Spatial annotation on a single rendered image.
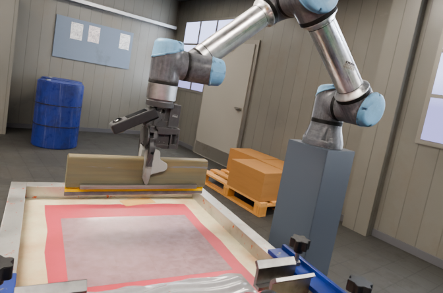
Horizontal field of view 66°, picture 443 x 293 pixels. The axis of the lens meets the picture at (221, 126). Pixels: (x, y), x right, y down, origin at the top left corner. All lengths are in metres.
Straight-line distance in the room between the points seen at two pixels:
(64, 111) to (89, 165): 4.69
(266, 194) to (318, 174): 2.71
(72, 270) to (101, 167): 0.24
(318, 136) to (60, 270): 0.92
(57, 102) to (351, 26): 4.15
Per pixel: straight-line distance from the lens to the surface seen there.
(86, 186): 0.86
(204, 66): 0.87
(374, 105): 1.20
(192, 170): 0.94
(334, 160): 1.29
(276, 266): 0.75
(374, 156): 4.13
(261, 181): 3.87
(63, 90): 5.49
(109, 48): 7.22
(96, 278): 0.75
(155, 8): 7.68
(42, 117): 5.61
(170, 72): 0.84
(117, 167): 0.87
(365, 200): 4.21
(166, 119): 0.88
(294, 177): 1.33
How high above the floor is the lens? 1.36
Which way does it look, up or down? 7 degrees down
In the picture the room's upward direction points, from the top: 10 degrees clockwise
